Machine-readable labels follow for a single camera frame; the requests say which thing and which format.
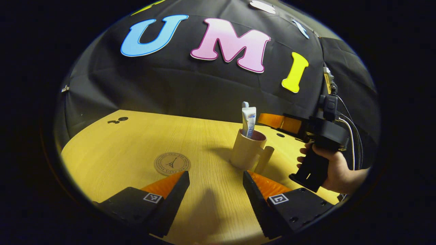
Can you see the silver metal clip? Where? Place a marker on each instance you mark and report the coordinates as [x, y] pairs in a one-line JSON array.
[[64, 89]]

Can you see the white toothbrush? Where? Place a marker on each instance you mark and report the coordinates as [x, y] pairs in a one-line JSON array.
[[245, 104]]

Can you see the round brown coaster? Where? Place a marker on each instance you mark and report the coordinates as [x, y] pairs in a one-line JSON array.
[[172, 164]]

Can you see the black backdrop cloth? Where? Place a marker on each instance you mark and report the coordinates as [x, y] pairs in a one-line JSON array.
[[190, 88]]

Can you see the white toothpaste tube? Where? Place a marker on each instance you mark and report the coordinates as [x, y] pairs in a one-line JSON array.
[[248, 122]]

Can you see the wooden desktop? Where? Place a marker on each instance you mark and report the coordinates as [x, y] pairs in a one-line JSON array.
[[112, 149]]

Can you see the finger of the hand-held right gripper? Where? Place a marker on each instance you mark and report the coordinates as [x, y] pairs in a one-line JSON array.
[[270, 120], [291, 125]]

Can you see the beige cup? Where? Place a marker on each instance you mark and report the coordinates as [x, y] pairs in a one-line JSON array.
[[245, 153]]

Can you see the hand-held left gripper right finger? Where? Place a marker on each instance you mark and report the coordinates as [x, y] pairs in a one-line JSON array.
[[260, 204]]

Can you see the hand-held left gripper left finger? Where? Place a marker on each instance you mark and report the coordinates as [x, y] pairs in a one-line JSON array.
[[170, 204]]

